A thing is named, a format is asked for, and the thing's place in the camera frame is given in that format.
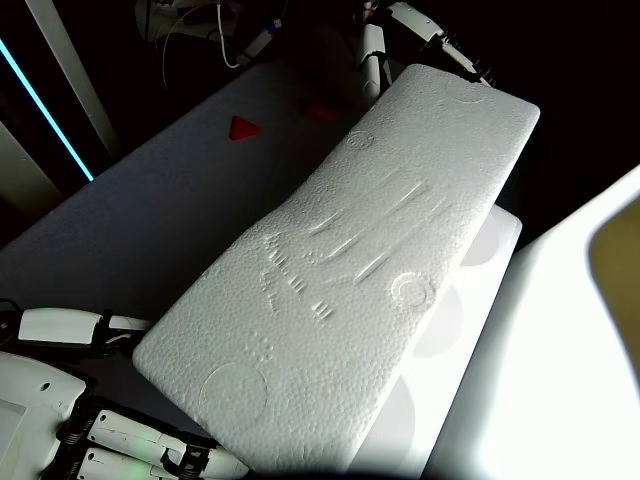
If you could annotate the cyan light strip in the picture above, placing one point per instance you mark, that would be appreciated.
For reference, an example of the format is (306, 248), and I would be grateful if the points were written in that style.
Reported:
(45, 110)

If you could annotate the white upright post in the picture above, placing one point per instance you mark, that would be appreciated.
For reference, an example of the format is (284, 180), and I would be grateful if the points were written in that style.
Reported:
(75, 75)

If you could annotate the grey table cloth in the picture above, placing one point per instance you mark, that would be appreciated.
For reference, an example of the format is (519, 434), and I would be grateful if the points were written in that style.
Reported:
(150, 210)

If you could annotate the orange ridged toy piece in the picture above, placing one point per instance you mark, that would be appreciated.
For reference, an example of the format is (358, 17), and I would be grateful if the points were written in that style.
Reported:
(320, 112)

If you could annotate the white styrofoam box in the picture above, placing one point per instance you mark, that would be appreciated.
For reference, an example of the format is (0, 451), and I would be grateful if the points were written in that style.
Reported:
(480, 280)

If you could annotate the white styrofoam lid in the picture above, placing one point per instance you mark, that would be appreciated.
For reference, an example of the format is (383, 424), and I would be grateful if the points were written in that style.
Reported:
(350, 250)

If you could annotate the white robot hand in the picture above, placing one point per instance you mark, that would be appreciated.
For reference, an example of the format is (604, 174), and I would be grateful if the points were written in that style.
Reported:
(30, 400)
(372, 45)

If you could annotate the large white robot shell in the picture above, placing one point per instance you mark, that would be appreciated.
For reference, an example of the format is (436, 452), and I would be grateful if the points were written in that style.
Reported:
(550, 375)

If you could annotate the white panel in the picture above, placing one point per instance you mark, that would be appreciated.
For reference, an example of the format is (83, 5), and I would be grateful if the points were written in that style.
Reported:
(20, 160)

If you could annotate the red triangular holed block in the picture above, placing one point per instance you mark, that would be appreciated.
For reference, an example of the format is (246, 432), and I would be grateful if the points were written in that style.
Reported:
(244, 129)

